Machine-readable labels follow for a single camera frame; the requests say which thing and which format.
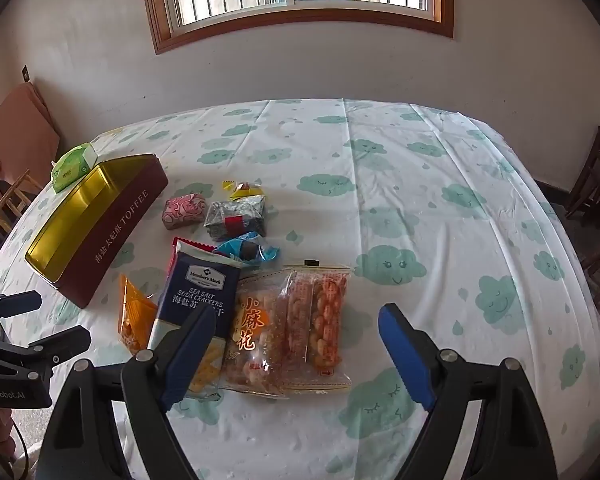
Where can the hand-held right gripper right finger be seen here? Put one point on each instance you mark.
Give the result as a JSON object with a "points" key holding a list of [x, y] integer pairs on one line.
{"points": [[405, 355]]}

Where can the black wall switch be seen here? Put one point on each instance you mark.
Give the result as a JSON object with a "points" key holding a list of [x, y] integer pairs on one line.
{"points": [[25, 74]]}

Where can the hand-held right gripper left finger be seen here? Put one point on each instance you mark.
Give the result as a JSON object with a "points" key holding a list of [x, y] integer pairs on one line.
{"points": [[190, 355]]}

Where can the blue dark snack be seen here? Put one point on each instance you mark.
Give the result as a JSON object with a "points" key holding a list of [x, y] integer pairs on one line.
{"points": [[230, 246]]}

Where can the maroon and gold tin box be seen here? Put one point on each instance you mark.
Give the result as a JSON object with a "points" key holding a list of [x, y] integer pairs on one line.
{"points": [[115, 230]]}

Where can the navy cracker packet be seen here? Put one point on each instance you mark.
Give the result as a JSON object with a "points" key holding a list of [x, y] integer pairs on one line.
{"points": [[200, 285]]}

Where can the orange snack packet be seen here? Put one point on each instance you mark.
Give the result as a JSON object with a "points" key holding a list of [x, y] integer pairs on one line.
{"points": [[135, 310]]}

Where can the green tissue pack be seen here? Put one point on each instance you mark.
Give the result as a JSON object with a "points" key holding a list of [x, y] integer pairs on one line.
{"points": [[72, 167]]}

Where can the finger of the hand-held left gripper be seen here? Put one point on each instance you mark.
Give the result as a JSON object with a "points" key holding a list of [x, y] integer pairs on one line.
{"points": [[15, 302], [65, 342]]}

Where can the pink patterned snack pack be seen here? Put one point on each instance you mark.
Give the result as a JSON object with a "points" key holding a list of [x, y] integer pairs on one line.
{"points": [[182, 209]]}

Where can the clear fried dough twist packet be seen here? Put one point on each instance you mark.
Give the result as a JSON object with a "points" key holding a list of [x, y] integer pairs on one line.
{"points": [[300, 320]]}

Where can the yellow round cake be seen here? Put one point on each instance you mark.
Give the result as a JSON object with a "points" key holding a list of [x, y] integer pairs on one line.
{"points": [[245, 190]]}

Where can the grey snack pack red band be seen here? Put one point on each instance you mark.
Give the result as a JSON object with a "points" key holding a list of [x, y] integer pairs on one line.
{"points": [[230, 212]]}

